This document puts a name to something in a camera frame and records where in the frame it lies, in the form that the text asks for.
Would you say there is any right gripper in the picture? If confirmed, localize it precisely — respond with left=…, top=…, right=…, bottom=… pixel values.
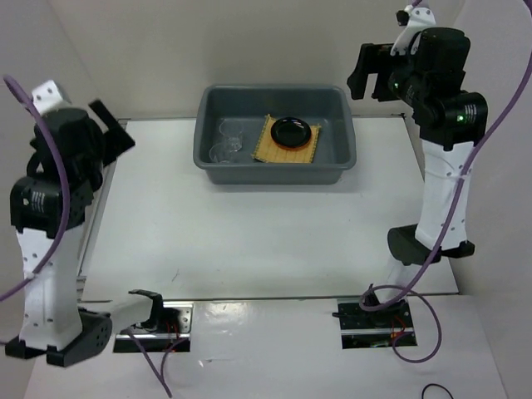
left=345, top=42, right=427, bottom=106

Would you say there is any black plate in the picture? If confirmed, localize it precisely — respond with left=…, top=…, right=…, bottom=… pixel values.
left=270, top=117, right=312, bottom=141

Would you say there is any clear plastic cup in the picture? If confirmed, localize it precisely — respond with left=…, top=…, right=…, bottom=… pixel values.
left=219, top=119, right=243, bottom=151
left=209, top=143, right=235, bottom=163

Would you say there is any bamboo mat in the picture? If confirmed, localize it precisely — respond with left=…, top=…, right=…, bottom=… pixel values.
left=252, top=114, right=322, bottom=164

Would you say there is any orange plastic plate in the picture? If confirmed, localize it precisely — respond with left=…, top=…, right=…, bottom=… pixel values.
left=273, top=140, right=311, bottom=151

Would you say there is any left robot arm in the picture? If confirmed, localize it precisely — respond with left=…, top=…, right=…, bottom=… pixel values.
left=4, top=100, right=165, bottom=367

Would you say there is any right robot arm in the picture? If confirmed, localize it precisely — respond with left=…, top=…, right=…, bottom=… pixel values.
left=347, top=27, right=488, bottom=327

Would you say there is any grey plastic bin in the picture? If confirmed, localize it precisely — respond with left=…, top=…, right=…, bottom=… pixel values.
left=193, top=84, right=357, bottom=185

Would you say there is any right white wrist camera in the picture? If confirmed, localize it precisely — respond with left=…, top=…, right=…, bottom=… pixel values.
left=390, top=1, right=436, bottom=57

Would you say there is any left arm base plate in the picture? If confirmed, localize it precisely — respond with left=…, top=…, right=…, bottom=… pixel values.
left=111, top=299, right=194, bottom=353

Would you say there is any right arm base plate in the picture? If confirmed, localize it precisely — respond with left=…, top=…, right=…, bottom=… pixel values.
left=332, top=298, right=417, bottom=349

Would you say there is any black cable loop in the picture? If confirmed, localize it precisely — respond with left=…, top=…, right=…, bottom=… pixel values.
left=421, top=383, right=456, bottom=399

